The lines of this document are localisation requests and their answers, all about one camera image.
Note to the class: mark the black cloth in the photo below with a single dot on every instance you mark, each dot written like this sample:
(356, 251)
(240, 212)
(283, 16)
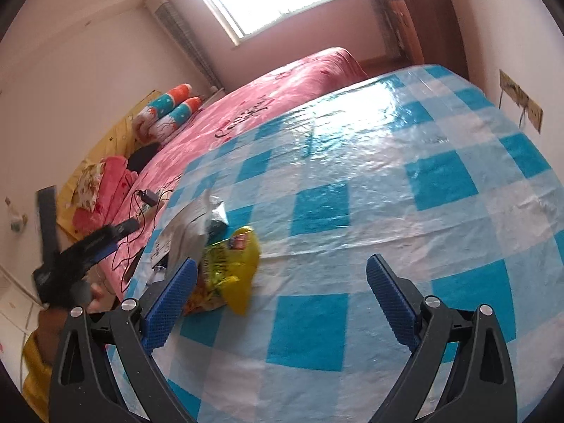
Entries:
(143, 156)

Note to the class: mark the blue white checked tablecloth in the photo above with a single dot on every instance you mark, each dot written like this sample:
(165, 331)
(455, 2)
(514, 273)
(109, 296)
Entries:
(352, 229)

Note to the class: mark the person's yellow garment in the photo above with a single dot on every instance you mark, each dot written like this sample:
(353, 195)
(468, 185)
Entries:
(37, 379)

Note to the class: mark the wall socket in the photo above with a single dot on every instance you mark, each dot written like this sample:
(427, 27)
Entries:
(520, 97)

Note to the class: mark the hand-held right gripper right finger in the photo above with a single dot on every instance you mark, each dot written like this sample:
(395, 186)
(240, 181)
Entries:
(390, 299)

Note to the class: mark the yellow wooden headboard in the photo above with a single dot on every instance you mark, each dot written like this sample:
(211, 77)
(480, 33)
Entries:
(119, 127)

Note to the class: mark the bed with pink sheet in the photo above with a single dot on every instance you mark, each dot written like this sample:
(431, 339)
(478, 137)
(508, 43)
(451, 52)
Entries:
(246, 110)

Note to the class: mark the pink folded blanket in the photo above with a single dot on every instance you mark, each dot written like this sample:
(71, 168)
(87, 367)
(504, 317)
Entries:
(114, 189)

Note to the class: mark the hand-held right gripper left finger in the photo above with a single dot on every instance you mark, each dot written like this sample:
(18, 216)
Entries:
(169, 304)

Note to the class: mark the person's left hand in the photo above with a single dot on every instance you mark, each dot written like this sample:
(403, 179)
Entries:
(97, 298)

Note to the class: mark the yellow snack packet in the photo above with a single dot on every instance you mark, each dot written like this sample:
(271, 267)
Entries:
(238, 273)

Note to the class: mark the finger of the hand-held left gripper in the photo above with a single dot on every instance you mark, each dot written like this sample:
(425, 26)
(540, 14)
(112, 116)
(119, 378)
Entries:
(123, 228)
(102, 254)

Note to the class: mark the brown wooden wardrobe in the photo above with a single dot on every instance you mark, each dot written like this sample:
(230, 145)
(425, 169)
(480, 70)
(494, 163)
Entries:
(432, 17)

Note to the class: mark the black phone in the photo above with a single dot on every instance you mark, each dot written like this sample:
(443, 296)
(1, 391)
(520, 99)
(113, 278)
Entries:
(132, 265)

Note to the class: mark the small white green bottle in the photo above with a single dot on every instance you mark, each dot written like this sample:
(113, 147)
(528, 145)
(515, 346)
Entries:
(17, 220)

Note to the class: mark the dark foil packet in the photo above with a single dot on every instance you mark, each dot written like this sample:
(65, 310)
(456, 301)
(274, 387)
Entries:
(217, 228)

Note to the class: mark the floral pillow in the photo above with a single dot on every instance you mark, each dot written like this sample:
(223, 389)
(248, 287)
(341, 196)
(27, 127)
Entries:
(90, 185)

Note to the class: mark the grey white plastic bag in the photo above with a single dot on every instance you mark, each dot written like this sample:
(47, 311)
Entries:
(185, 233)

